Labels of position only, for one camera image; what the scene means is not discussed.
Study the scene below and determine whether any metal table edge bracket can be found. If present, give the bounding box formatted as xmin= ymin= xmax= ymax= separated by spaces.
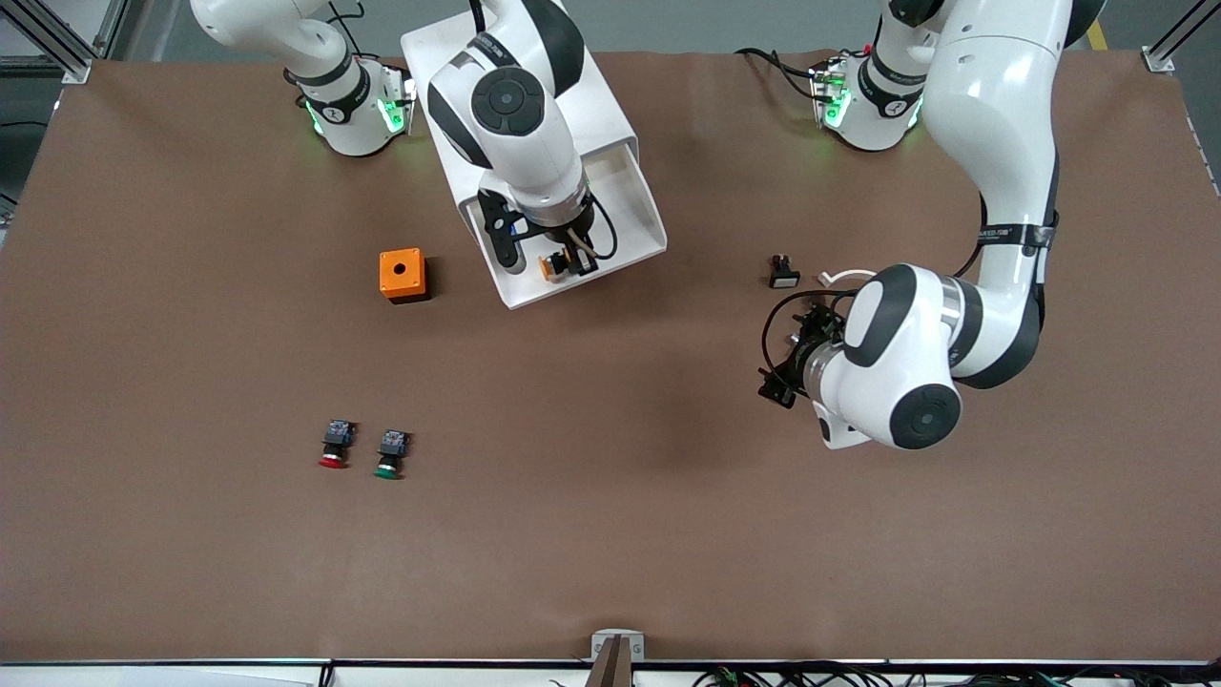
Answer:
xmin=590 ymin=629 xmax=646 ymax=687

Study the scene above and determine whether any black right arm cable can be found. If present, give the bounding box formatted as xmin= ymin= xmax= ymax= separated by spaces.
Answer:
xmin=572 ymin=191 xmax=620 ymax=263

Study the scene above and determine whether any black base cable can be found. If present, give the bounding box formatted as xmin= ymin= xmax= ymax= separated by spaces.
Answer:
xmin=733 ymin=46 xmax=823 ymax=98

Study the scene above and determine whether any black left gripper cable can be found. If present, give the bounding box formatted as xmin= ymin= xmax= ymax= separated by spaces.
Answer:
xmin=759 ymin=289 xmax=861 ymax=381

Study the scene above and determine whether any aluminium profile frame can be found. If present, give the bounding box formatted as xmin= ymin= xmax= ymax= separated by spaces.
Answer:
xmin=1143 ymin=0 xmax=1221 ymax=74
xmin=0 ymin=0 xmax=130 ymax=85

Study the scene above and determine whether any white plastic drawer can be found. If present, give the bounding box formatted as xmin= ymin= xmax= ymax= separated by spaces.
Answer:
xmin=466 ymin=136 xmax=668 ymax=310

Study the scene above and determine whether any red mushroom push button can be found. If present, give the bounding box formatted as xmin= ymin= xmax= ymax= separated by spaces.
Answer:
xmin=319 ymin=420 xmax=357 ymax=470

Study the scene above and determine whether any white drawer cabinet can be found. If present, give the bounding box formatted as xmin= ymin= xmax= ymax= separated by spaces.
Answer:
xmin=401 ymin=0 xmax=639 ymax=287

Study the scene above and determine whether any orange button enclosure box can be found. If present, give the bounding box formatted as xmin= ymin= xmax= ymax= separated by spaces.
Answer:
xmin=379 ymin=248 xmax=431 ymax=305

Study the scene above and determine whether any green mushroom push button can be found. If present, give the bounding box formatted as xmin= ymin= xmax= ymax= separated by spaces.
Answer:
xmin=373 ymin=430 xmax=412 ymax=481

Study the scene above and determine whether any black cable bundle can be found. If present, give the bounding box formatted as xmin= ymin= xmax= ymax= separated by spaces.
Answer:
xmin=692 ymin=664 xmax=1221 ymax=687

